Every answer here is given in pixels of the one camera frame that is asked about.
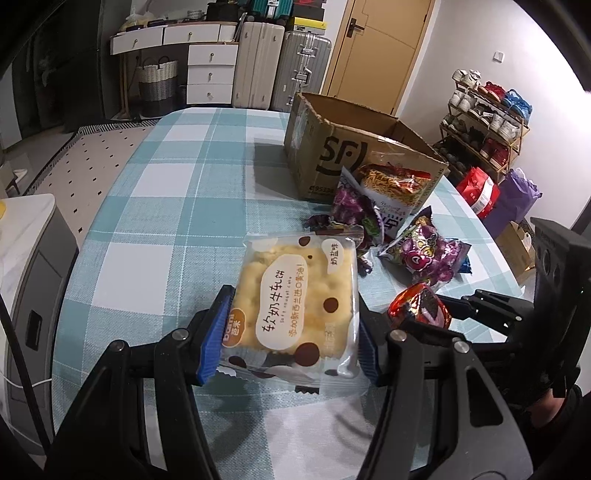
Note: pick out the person's right hand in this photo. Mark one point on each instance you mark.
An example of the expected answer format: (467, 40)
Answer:
(554, 406)

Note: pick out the purple bag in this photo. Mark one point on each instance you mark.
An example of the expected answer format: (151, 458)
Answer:
(512, 203)

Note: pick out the white grey side cabinet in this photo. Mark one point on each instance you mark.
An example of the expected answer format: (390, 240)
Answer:
(27, 277)

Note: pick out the silver suitcase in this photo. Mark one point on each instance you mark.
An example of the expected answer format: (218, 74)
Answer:
(298, 69)

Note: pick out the shelved sneaker collection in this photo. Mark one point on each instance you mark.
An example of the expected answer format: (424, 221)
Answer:
(517, 104)

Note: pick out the wooden shoe rack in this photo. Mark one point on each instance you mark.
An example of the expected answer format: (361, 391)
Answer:
(516, 146)

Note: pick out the pale plastic bag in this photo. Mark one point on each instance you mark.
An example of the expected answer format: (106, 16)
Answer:
(134, 21)

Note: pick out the woven laundry basket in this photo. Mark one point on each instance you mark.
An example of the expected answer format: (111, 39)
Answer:
(157, 87)

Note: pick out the teal suitcase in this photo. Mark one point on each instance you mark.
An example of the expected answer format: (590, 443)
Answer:
(272, 7)

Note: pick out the cream suitcase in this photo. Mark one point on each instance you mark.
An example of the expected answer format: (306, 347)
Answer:
(256, 64)

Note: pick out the purple candy packet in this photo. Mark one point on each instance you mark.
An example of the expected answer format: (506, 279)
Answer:
(425, 251)

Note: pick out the brown cardboard box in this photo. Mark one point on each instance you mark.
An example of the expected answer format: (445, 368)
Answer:
(314, 152)

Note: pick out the black bag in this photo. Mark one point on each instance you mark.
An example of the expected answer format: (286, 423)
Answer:
(221, 11)

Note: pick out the dotted floor rug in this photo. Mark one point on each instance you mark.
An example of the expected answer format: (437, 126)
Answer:
(83, 161)

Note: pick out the yellow black shoe box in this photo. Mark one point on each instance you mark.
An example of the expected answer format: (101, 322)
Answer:
(307, 24)

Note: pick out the dark glass wardrobe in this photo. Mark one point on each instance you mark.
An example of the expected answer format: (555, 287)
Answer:
(32, 92)

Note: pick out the small purple candy wrapper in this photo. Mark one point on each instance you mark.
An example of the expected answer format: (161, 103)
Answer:
(321, 220)

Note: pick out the wooden door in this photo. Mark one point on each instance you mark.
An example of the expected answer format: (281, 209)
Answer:
(383, 46)

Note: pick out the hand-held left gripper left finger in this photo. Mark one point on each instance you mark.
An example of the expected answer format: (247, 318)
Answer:
(214, 337)

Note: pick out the orange noodle snack packet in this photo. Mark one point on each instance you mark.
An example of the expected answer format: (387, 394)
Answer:
(392, 184)

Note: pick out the red paper bag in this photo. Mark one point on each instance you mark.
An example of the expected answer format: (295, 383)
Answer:
(478, 191)

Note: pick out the white light switch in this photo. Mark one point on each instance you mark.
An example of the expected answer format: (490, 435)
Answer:
(498, 56)

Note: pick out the white drawer desk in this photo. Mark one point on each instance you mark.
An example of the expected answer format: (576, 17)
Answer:
(210, 76)

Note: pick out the purple white snack packet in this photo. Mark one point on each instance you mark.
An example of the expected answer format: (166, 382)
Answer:
(355, 207)

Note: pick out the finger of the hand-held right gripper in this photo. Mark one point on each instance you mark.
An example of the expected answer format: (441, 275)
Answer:
(485, 334)
(498, 307)

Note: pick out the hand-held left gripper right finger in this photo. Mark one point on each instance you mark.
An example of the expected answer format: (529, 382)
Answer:
(369, 355)

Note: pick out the blue cookie packet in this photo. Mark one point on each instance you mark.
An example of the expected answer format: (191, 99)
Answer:
(464, 265)

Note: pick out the black refrigerator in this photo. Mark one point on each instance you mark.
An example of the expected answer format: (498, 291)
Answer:
(87, 69)

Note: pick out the red cookie packet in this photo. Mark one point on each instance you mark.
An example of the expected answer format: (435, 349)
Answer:
(418, 307)

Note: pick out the brown paper bag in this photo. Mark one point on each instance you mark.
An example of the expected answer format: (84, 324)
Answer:
(517, 249)

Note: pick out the plain black shoe box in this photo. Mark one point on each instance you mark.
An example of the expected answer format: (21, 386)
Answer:
(309, 10)

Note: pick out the cream spotted cake packet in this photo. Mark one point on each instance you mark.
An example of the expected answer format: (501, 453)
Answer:
(295, 300)

